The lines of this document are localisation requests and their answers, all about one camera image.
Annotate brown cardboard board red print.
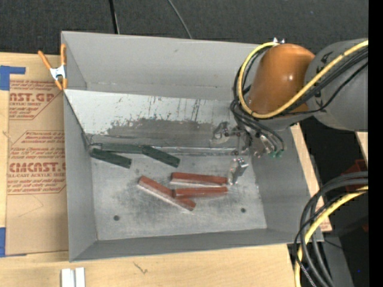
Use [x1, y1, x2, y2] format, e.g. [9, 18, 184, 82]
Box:
[0, 51, 333, 257]

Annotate dark green flat block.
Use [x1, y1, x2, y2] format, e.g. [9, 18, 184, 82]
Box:
[141, 145, 181, 168]
[89, 148, 133, 170]
[95, 142, 150, 154]

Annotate grey metal bin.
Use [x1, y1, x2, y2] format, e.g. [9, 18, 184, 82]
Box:
[60, 30, 324, 263]

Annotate red-brown flat block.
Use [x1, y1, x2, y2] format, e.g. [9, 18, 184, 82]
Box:
[137, 175, 197, 212]
[171, 185, 229, 199]
[169, 172, 229, 188]

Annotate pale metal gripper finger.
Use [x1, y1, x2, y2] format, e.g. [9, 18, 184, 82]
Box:
[212, 120, 241, 146]
[228, 156, 250, 186]

